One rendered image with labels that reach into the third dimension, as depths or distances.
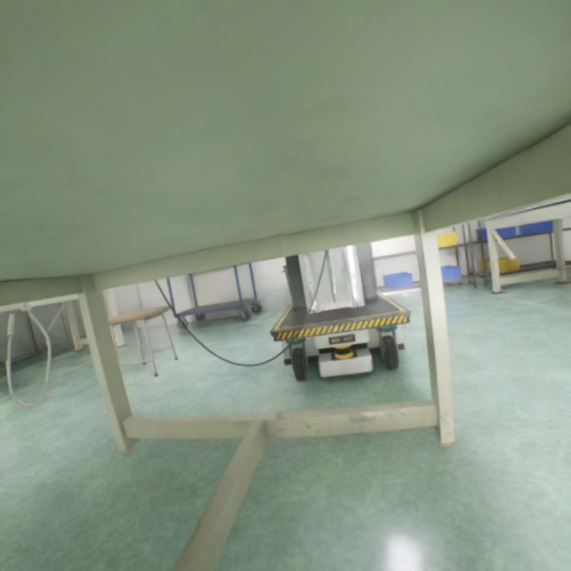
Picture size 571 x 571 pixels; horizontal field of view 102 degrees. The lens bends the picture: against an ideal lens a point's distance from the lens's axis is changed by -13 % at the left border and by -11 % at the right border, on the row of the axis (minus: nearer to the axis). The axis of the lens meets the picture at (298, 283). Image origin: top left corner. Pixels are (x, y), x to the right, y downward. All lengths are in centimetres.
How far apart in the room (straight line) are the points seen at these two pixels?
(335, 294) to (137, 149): 149
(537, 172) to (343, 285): 133
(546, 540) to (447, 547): 20
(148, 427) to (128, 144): 108
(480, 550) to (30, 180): 89
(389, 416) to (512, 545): 39
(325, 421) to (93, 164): 85
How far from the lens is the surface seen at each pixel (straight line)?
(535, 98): 27
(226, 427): 102
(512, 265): 390
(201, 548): 67
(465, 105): 24
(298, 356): 141
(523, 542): 83
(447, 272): 354
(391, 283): 336
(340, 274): 161
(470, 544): 81
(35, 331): 479
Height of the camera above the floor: 63
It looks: 4 degrees down
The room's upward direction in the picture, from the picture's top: 9 degrees counter-clockwise
